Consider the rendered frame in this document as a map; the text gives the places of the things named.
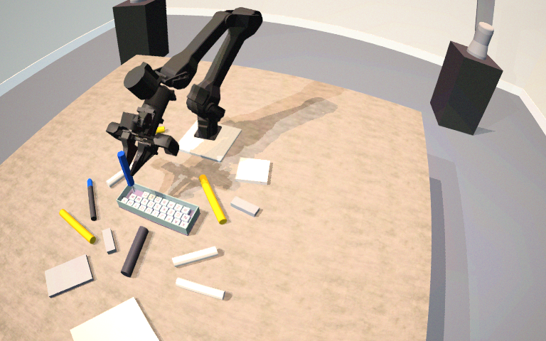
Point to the keyboard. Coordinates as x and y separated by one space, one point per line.
160 208

